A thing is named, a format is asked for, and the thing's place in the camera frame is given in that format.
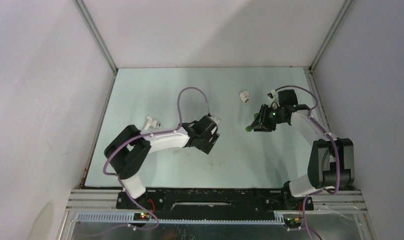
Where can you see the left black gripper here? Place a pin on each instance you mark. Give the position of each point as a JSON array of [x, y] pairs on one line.
[[206, 146]]

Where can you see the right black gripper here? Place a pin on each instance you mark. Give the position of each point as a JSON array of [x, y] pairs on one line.
[[261, 124]]

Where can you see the green plastic faucet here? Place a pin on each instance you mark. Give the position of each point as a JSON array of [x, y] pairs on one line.
[[254, 126]]

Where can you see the white elbow fitting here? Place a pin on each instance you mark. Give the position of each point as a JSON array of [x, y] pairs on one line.
[[244, 95]]

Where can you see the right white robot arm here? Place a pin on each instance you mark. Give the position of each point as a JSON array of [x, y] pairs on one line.
[[331, 161]]

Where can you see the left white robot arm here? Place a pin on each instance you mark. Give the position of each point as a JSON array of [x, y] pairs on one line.
[[127, 152]]

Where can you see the white plastic faucet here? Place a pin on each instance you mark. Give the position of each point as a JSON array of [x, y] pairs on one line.
[[151, 123]]

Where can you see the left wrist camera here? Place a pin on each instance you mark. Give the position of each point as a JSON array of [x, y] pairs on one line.
[[215, 119]]

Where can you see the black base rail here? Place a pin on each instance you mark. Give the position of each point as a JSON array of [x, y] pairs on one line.
[[216, 203]]

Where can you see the grey cable duct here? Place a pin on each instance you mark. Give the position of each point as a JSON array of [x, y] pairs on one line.
[[130, 218]]

